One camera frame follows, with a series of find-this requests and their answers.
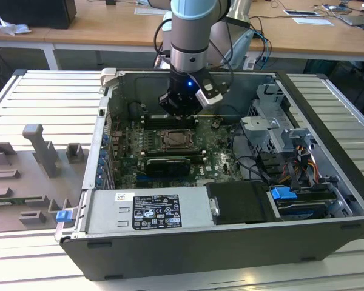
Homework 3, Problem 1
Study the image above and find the metal socket cover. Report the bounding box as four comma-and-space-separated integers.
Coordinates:
160, 129, 199, 150

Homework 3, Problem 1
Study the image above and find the black RAM slot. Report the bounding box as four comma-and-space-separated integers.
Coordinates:
143, 121, 200, 126
144, 153, 207, 158
144, 148, 207, 152
143, 116, 200, 121
144, 156, 207, 161
143, 124, 200, 129
143, 119, 200, 123
144, 150, 207, 155

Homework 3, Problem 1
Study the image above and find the black round board component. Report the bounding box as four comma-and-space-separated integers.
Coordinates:
127, 101, 143, 118

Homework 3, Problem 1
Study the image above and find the green motherboard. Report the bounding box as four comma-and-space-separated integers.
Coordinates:
109, 116, 261, 189

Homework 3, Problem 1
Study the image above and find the grey case release latch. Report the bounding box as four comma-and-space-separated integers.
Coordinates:
99, 67, 120, 89

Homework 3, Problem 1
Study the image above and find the pale blue teach pendant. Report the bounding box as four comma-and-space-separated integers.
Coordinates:
223, 28, 256, 69

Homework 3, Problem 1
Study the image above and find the silver metal disk bay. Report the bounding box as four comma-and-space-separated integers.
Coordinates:
240, 82, 318, 158

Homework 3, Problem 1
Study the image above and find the wooden desk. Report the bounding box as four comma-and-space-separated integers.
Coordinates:
0, 0, 364, 63

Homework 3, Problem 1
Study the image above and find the black plastic air shroud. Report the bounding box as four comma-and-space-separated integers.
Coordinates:
206, 181, 280, 225

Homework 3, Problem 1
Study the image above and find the silver power supply unit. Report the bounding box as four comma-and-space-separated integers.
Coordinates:
84, 186, 221, 236

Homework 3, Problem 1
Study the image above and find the hard disk in blue carrier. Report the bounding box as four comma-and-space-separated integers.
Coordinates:
268, 185, 339, 224

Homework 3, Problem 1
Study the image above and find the white framed tablet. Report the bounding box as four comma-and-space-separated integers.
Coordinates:
283, 8, 322, 18

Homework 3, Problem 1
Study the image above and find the white paper sheet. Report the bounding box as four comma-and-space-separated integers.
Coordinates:
292, 17, 335, 27

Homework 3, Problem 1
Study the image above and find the black grey PC case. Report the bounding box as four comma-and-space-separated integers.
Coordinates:
55, 68, 364, 281

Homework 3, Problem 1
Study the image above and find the black box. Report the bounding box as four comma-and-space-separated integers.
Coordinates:
0, 0, 77, 30

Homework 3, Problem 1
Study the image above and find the brown parts rack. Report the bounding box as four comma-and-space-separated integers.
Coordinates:
0, 122, 90, 234

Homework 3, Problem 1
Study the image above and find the crumpled white paper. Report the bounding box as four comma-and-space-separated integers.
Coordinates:
0, 16, 33, 35

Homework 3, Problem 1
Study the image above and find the green RAM stick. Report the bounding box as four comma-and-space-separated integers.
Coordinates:
0, 198, 46, 207

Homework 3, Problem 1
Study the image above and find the grey laptop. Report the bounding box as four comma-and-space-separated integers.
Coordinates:
338, 13, 364, 30

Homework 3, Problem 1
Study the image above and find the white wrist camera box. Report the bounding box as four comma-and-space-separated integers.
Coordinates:
195, 77, 224, 107

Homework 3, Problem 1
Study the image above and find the silver desk cable hatch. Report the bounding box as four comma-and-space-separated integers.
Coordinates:
134, 7, 170, 16

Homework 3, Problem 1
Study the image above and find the coloured power wire bundle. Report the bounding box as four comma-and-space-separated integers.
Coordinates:
286, 144, 319, 189

